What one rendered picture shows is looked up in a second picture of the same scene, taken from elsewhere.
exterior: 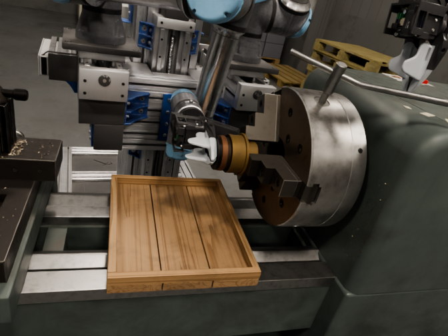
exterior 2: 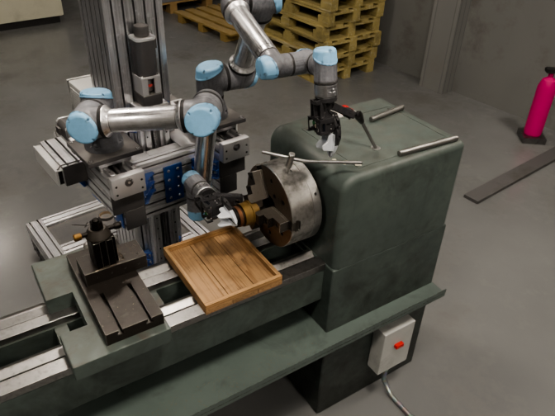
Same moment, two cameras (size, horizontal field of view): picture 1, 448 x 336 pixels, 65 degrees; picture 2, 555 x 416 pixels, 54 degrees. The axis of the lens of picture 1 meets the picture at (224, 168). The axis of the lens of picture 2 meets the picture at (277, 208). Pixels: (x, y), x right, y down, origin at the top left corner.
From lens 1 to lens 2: 118 cm
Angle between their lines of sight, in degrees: 13
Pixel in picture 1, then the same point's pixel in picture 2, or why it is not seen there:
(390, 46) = not seen: outside the picture
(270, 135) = (263, 195)
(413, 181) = (344, 204)
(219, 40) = not seen: hidden behind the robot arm
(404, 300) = (368, 262)
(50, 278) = (173, 318)
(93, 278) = (194, 310)
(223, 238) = (253, 264)
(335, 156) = (302, 202)
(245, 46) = not seen: hidden behind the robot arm
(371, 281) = (343, 259)
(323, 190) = (301, 221)
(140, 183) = (183, 247)
